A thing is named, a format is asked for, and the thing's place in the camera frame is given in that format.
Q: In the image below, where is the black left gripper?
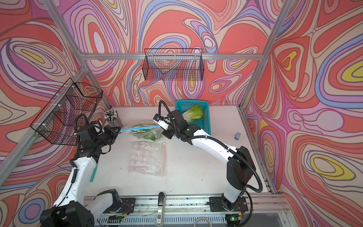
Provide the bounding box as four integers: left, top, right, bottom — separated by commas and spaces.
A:
93, 126, 120, 149

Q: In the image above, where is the light green chinese cabbage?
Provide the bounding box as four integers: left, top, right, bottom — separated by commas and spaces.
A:
182, 105, 204, 123

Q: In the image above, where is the dark green bagged cabbage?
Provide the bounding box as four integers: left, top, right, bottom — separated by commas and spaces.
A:
131, 125, 163, 141

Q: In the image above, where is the pink-zip clear zip-top bag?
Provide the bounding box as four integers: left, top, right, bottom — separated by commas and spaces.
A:
128, 141, 166, 177

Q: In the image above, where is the blue-zip clear zip-top bag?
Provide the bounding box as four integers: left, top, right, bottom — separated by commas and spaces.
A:
120, 122, 163, 141

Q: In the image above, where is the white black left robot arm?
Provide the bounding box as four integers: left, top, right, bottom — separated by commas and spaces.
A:
40, 122, 122, 227

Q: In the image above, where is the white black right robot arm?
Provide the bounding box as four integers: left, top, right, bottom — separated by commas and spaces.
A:
153, 111, 263, 205

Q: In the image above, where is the metal pen holder cup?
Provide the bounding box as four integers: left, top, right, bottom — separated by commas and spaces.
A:
104, 108, 123, 128

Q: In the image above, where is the teal plastic basket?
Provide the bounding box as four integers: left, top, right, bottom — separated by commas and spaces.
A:
175, 100, 211, 135

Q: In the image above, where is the green marker pen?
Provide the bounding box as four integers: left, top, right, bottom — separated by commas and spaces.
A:
89, 164, 98, 183

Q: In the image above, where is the small grey blue object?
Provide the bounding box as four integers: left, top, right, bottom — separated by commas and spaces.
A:
234, 132, 241, 140

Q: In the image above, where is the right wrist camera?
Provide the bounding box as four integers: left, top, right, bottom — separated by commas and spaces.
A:
153, 113, 170, 130

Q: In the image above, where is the black wire basket left wall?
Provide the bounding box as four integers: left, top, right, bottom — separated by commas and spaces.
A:
30, 79, 103, 146

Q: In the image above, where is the black wire basket wall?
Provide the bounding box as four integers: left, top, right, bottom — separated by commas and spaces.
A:
142, 48, 204, 81
30, 79, 103, 146

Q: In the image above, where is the black wire basket back wall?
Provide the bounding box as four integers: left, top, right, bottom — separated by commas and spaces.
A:
142, 48, 204, 81

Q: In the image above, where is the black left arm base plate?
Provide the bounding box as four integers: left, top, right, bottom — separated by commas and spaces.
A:
107, 198, 136, 215

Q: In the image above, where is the black silver centre bracket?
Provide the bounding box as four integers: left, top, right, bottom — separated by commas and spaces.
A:
156, 192, 166, 227

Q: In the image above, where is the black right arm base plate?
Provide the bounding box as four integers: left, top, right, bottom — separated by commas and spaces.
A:
207, 195, 249, 213

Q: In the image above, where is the aluminium front table rail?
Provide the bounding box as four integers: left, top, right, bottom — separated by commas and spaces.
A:
56, 192, 290, 216

